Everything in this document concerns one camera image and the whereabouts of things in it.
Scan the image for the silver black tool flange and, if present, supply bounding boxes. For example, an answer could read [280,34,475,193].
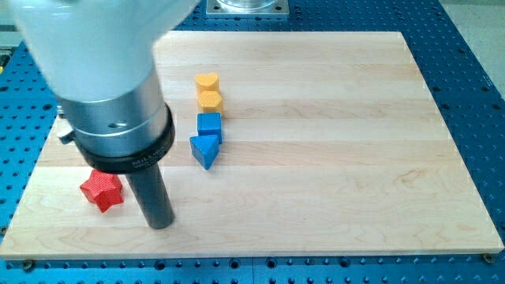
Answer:
[58,69,175,174]

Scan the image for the blue cube block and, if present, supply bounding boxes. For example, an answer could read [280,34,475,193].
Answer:
[196,112,223,144]

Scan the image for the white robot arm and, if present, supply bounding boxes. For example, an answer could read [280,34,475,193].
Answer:
[8,0,198,102]

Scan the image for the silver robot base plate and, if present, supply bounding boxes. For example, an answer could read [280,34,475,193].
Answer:
[205,0,290,18]

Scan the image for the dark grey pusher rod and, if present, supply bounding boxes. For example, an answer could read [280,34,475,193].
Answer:
[126,163,174,230]

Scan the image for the blue perforated table plate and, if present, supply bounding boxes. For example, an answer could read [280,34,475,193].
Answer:
[1,1,504,283]

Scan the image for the light wooden board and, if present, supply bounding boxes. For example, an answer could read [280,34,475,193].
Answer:
[1,32,503,260]

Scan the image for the yellow hexagon block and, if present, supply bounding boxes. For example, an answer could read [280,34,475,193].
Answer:
[197,91,224,113]

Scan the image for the blue triangle block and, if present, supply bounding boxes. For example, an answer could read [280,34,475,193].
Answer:
[189,135,219,170]

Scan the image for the red star block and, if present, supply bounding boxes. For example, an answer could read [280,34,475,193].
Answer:
[80,170,124,213]

